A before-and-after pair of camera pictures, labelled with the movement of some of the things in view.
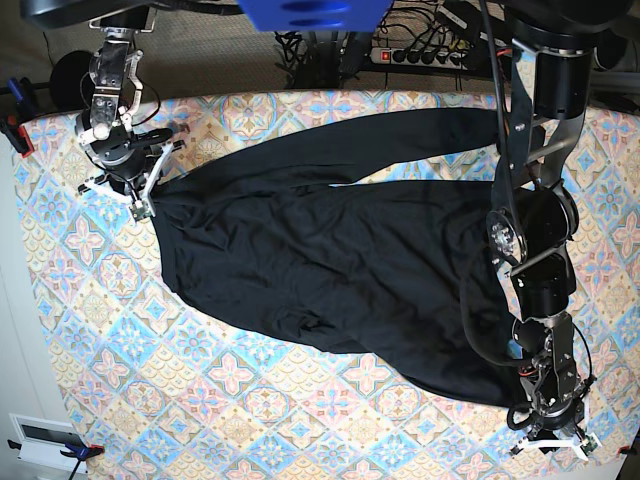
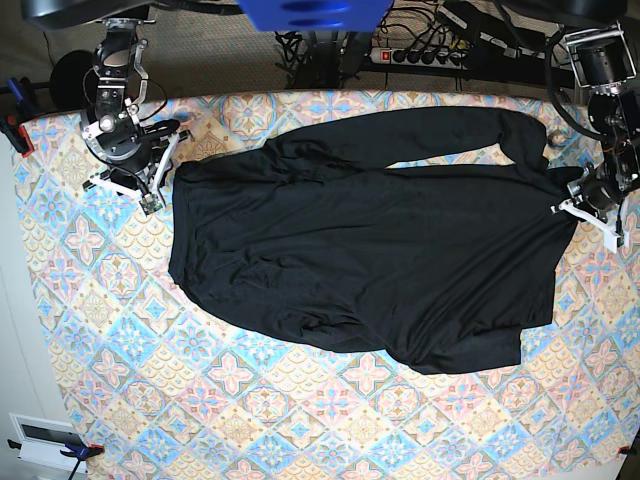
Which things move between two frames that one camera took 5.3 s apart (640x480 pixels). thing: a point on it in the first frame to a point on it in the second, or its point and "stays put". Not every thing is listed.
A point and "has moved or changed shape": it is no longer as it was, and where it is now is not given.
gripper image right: (560, 410) to (596, 190)
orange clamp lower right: (625, 450) stays put
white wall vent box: (42, 440) stays put
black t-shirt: (264, 234) has moved or changed shape
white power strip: (453, 60) stays put
